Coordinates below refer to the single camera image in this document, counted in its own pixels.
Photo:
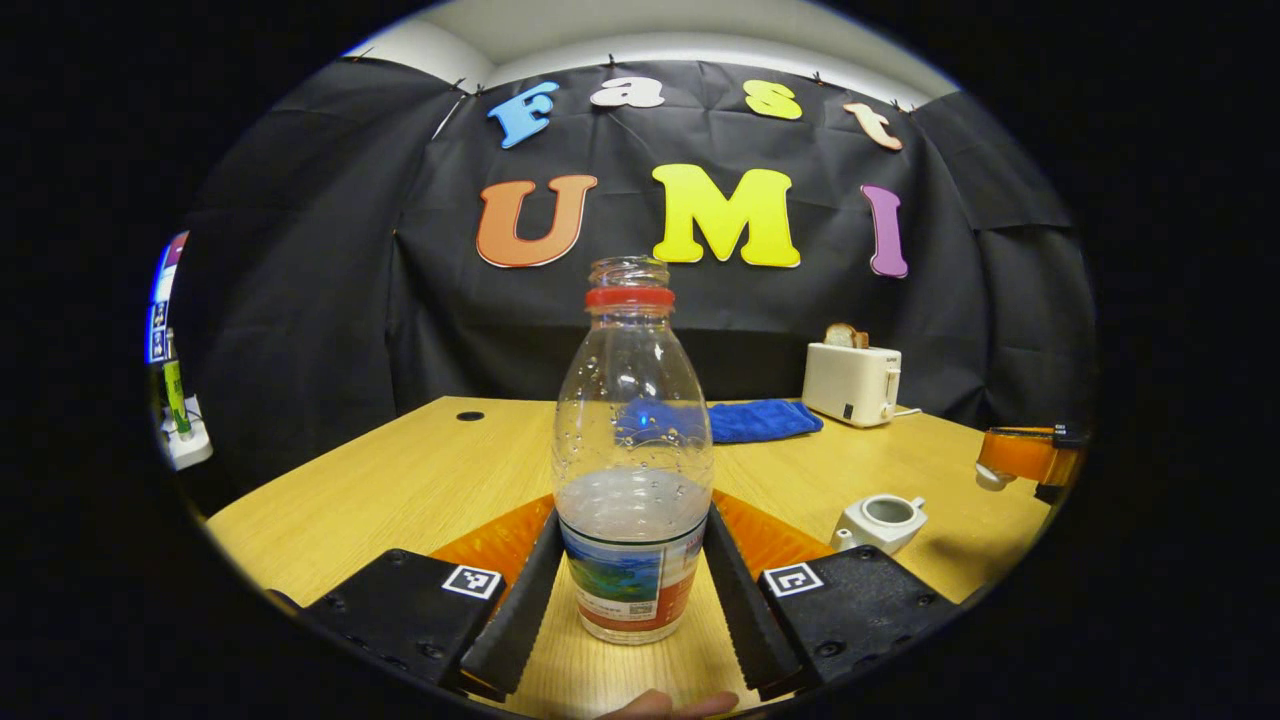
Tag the clear plastic water bottle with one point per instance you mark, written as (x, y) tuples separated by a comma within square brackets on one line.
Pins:
[(632, 520)]

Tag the toasted bread slice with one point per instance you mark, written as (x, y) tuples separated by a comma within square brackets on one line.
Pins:
[(845, 336)]

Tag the white toaster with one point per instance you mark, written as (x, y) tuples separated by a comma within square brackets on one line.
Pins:
[(848, 385)]

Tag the green drink bottle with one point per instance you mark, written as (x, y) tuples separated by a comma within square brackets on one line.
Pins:
[(177, 395)]

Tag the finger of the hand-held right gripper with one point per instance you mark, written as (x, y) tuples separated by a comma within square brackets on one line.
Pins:
[(1030, 455)]

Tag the small white side table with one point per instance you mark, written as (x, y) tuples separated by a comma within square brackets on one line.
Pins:
[(190, 448)]

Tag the blue towel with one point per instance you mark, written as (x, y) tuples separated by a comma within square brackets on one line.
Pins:
[(765, 420)]

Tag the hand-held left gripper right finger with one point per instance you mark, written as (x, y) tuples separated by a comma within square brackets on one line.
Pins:
[(745, 610)]

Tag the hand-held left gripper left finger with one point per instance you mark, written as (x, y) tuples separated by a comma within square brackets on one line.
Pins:
[(520, 610)]

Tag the white floral teacup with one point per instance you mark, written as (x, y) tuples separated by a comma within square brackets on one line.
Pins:
[(880, 525)]

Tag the computer monitor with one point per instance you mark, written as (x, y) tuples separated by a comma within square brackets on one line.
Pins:
[(160, 320)]

